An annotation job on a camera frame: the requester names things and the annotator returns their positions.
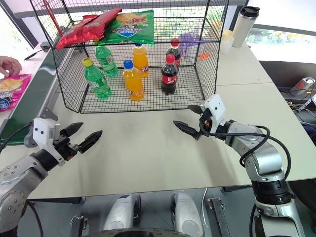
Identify pink chip bag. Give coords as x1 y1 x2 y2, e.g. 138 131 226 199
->
0 73 32 112

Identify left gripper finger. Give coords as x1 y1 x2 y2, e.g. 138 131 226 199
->
79 129 103 154
60 121 84 137

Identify purple plastic object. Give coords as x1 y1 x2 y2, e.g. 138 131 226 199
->
179 33 202 60

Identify grey device red display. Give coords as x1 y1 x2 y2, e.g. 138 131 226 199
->
291 77 316 94

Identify black table leg bracket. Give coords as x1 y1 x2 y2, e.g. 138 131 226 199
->
207 197 232 237
70 215 87 237

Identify person's bare hand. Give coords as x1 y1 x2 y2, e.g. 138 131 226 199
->
0 55 23 77

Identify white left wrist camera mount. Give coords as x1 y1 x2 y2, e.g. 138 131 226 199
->
32 117 67 166

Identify green soda bottle yellow cap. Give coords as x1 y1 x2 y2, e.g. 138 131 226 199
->
82 57 113 99

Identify thin white cable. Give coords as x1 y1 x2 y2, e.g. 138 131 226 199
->
201 188 208 223

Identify red chip bag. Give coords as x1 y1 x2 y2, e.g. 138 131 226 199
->
56 8 123 50

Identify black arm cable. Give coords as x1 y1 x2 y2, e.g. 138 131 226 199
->
201 125 292 181
0 124 34 154

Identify silver rounded robot leg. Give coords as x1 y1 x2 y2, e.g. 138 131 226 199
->
170 190 205 237
102 193 142 232

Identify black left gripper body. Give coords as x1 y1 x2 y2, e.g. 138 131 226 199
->
52 129 84 161

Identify black probe cable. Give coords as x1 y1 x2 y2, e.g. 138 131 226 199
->
24 48 47 62

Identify silver metal bracket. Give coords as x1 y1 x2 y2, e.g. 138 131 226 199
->
293 95 316 112

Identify orange soda bottle blue cap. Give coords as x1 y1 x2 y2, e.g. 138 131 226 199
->
131 43 150 78
122 60 145 102

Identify pale yellow cup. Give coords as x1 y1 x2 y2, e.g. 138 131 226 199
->
220 29 235 55

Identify cola bottle red cap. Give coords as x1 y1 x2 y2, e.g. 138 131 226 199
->
160 54 179 96
165 39 182 67

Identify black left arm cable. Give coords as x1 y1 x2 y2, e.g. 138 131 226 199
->
0 124 34 154

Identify red pole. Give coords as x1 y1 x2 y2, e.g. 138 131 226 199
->
43 0 62 38

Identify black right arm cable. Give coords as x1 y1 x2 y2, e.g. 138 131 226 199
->
201 125 292 181

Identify green chip bag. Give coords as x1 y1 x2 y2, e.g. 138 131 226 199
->
98 9 156 47

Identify white tumbler black lid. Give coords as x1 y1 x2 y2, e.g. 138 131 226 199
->
232 6 261 48

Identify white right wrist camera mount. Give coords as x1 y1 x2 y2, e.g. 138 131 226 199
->
202 93 227 141

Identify black wire mesh rack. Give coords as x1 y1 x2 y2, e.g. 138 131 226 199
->
29 0 229 114

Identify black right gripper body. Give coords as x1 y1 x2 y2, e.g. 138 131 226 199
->
198 108 218 139

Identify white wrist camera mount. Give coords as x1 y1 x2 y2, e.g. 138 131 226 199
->
202 93 227 141
32 117 67 166

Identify green conveyor belt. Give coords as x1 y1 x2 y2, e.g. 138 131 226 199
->
0 48 61 146

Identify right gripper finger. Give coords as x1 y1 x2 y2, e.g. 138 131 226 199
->
187 104 205 116
172 120 202 142

